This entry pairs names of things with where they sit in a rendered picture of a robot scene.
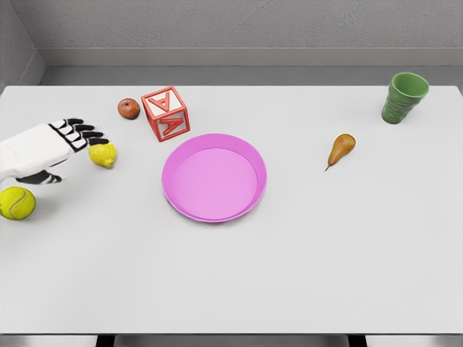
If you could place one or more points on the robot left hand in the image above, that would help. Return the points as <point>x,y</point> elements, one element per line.
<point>40,148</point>

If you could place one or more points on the yellow lemon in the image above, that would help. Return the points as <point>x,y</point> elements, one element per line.
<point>103,155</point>

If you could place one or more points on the pink round plate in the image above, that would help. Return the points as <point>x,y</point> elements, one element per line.
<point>213,179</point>

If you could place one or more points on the yellow tennis ball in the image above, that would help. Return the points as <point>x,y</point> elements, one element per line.
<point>16,203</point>

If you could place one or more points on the red apple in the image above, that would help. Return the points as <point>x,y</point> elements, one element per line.
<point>128,108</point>

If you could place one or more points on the red letter block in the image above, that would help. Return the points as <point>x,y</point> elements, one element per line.
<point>167,114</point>

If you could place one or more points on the brown pear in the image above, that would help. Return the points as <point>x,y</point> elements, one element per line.
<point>340,148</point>

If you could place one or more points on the green ribbed cup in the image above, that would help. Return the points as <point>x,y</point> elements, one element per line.
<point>403,99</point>

